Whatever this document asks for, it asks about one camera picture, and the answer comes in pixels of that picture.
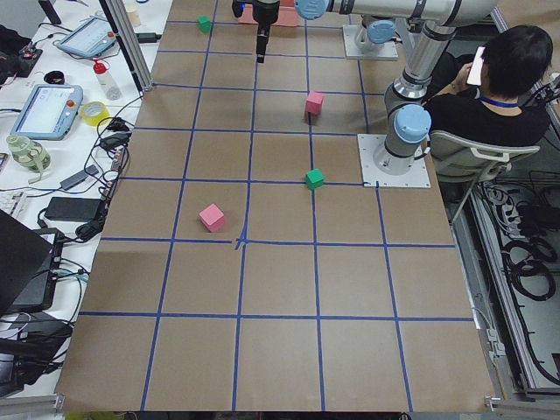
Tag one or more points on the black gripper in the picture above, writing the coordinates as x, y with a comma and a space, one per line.
268, 13

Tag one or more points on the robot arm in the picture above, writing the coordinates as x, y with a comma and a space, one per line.
374, 31
408, 122

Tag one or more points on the pink plastic bin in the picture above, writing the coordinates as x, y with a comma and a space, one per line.
281, 13

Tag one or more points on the green cube far corner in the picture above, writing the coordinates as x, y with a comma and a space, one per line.
204, 23

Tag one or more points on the pink cube near base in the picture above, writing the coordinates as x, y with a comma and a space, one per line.
314, 103

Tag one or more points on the green cube near base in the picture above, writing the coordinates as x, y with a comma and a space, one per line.
314, 179

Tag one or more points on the red cap squeeze bottle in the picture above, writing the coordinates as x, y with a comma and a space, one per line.
106, 81

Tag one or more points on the far teach pendant tablet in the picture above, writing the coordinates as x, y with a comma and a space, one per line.
92, 38

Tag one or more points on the teach pendant tablet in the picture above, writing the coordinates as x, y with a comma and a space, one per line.
49, 112
92, 38

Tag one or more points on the yellow tape roll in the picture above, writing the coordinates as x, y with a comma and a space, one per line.
94, 113

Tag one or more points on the pink cube far side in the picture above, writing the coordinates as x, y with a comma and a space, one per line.
212, 218

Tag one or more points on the black round dish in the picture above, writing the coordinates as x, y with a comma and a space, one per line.
55, 77

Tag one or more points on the smartphone in pink case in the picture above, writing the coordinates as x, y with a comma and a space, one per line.
474, 76

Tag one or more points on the near teach pendant tablet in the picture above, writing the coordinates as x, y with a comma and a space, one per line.
49, 112

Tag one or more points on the grey office chair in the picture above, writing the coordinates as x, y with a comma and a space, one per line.
459, 160

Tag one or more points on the seated person in black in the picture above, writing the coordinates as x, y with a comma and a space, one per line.
512, 63

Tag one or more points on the black power adapter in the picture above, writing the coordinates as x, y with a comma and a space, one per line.
72, 209

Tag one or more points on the black laptop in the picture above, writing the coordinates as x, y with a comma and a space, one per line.
29, 259

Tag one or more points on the aluminium frame post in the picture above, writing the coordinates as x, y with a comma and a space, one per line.
115, 13

